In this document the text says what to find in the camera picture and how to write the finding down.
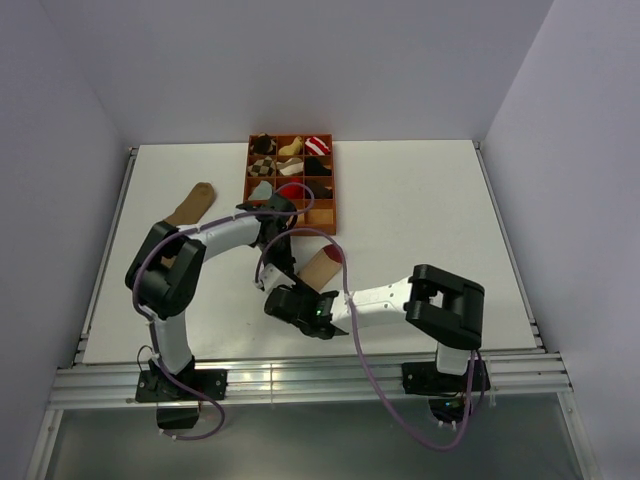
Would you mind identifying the yellow rolled sock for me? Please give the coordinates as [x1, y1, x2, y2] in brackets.
[278, 136, 304, 156]

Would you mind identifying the aluminium front rail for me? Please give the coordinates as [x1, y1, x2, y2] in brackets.
[46, 352, 573, 410]

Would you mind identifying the light blue rolled sock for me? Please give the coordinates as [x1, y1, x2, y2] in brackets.
[248, 181, 273, 202]

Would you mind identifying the dark brown black rolled sock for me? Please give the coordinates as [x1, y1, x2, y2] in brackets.
[306, 179, 333, 199]

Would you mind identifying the beige maroon striped sock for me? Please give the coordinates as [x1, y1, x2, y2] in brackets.
[298, 244, 342, 292]

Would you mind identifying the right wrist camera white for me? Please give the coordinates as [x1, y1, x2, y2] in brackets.
[254, 264, 293, 295]

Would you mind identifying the black box under rail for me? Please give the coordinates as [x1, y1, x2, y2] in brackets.
[156, 407, 200, 431]

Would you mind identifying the orange wooden compartment tray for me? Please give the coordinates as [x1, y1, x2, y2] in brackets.
[243, 133, 337, 235]

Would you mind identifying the checkered rolled sock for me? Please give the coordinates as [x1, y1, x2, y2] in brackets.
[247, 156, 276, 177]

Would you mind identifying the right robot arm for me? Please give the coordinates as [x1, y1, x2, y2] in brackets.
[257, 264, 485, 390]

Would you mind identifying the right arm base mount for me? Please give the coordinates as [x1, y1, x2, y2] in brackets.
[401, 360, 491, 396]

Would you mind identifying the red white striped rolled sock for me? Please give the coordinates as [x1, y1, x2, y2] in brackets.
[304, 136, 331, 156]

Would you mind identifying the beige brown striped rolled sock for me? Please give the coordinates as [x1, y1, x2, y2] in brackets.
[276, 157, 304, 177]

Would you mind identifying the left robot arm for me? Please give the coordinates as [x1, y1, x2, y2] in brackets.
[125, 193, 301, 399]

